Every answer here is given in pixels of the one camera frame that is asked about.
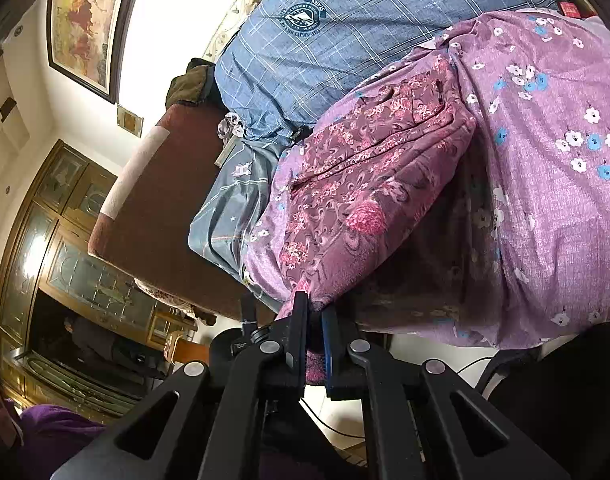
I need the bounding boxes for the wooden chair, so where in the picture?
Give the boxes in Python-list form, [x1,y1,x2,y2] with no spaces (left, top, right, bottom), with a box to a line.
[150,310,210,367]

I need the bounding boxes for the dark chair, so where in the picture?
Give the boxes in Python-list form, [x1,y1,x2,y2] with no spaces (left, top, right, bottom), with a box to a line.
[475,320,610,480]

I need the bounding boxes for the small framed picture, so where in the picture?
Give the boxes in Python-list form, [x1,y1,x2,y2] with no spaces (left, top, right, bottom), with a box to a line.
[116,103,144,136]

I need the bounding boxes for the purple floral bedsheet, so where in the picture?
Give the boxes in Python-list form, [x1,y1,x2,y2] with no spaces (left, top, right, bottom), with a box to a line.
[245,10,610,351]

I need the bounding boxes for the grey patterned blanket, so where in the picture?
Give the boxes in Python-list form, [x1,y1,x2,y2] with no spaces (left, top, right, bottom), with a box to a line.
[187,137,286,306]

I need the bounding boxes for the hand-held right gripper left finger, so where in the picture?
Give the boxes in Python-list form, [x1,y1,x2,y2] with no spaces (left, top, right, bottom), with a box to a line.
[50,290,310,480]

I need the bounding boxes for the small pale floral cloth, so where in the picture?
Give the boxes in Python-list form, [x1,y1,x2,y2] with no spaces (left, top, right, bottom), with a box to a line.
[217,112,246,141]

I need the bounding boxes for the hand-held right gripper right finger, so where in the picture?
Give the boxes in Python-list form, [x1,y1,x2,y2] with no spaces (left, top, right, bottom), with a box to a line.
[321,306,572,480]

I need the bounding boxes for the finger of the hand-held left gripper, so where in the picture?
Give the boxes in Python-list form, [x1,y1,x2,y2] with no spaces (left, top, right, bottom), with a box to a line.
[239,291,262,336]

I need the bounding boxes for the person's purple clothing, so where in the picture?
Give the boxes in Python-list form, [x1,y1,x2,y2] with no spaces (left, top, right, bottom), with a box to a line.
[15,402,110,480]

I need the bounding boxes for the blue plaid quilt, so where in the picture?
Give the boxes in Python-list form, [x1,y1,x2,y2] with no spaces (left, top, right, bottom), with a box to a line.
[214,0,570,143]

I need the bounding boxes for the large framed painting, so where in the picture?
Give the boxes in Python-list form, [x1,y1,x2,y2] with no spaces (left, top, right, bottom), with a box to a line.
[47,0,153,106]

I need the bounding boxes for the maroon floral garment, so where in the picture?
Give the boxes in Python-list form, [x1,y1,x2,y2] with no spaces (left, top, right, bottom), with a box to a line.
[277,52,490,388]

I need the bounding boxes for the wooden glass-door cabinet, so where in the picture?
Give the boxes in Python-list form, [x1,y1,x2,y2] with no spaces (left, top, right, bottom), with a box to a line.
[0,137,186,426]

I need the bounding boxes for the dark olive cloth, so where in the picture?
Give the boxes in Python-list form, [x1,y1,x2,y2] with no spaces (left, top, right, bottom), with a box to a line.
[165,57,223,108]

